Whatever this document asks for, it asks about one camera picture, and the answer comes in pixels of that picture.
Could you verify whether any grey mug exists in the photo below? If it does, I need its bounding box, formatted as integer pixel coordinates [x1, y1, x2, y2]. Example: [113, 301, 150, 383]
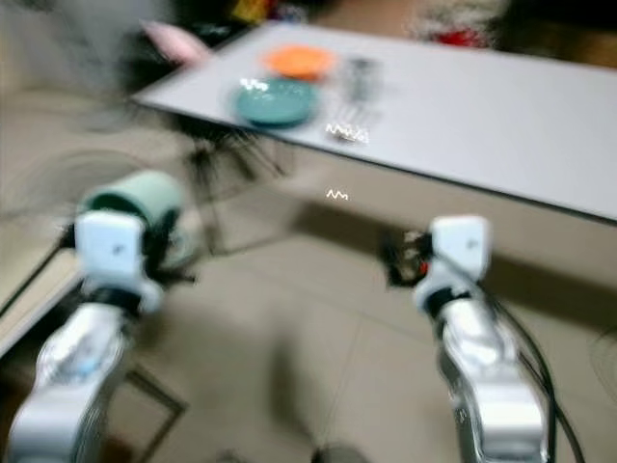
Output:
[342, 56, 382, 103]

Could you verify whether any red garment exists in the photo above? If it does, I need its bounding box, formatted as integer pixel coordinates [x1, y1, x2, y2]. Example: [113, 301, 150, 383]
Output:
[434, 29, 493, 48]

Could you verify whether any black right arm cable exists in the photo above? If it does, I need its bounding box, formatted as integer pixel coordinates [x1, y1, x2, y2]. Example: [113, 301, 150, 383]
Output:
[482, 289, 585, 463]

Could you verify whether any orange bowl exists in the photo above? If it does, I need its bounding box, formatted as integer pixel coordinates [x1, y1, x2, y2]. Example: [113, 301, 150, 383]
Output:
[262, 44, 336, 81]

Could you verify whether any beige table with dark edge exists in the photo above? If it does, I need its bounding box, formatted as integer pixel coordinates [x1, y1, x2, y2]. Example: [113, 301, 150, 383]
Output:
[0, 249, 85, 354]

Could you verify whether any mint green mug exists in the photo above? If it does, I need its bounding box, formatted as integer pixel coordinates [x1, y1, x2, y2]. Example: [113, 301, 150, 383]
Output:
[79, 171, 186, 267]

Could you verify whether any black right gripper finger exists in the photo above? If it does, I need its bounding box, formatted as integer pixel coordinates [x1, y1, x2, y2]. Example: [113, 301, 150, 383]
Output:
[381, 231, 404, 286]

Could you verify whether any white table with black legs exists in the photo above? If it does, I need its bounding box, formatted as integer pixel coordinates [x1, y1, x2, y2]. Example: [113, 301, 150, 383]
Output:
[133, 21, 617, 225]

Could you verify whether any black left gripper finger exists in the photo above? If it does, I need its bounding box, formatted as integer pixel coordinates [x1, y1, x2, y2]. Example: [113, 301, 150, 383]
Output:
[151, 220, 176, 281]

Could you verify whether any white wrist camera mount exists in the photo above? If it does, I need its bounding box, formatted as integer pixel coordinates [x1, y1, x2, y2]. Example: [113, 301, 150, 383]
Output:
[412, 215, 493, 312]
[74, 210, 151, 312]

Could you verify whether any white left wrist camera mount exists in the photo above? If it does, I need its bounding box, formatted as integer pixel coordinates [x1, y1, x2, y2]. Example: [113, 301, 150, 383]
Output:
[74, 210, 151, 312]

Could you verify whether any teal round plate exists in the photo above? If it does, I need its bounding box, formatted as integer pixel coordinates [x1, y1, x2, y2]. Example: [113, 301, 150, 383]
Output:
[234, 77, 321, 128]

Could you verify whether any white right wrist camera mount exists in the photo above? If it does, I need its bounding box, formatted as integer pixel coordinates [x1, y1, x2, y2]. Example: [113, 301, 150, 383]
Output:
[412, 215, 493, 312]

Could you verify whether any pink pillow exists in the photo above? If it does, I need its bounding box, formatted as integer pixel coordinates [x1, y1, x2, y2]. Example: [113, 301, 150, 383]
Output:
[142, 21, 213, 67]

